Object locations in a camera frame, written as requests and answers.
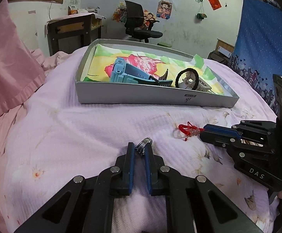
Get red string bracelet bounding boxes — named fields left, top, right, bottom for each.
left=178, top=121, right=205, bottom=142

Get black hair tie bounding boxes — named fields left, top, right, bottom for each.
left=174, top=68, right=200, bottom=90

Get silver double key rings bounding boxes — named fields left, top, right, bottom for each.
left=135, top=137, right=154, bottom=155

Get beige hair claw clip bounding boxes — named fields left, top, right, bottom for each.
left=159, top=69, right=213, bottom=94

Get brown bag on floor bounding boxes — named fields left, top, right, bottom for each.
left=207, top=50, right=229, bottom=65

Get blue starry curtain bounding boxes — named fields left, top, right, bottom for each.
left=228, top=0, right=282, bottom=113

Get grey shallow box tray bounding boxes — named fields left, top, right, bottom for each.
left=75, top=39, right=239, bottom=108

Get blue smart watch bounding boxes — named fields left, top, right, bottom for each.
left=109, top=57, right=159, bottom=85

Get red diamond paper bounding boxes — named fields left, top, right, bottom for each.
left=208, top=0, right=221, bottom=10

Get anime poster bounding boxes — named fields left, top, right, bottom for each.
left=156, top=0, right=173, bottom=19

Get black office chair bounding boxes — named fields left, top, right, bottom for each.
left=125, top=0, right=163, bottom=43

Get colourful bear cartoon cloth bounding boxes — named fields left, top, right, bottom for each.
left=80, top=44, right=224, bottom=95

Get pink curtain left panel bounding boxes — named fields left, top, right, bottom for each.
left=0, top=0, right=46, bottom=116

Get dark wooden desk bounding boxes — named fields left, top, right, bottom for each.
left=46, top=12, right=104, bottom=56

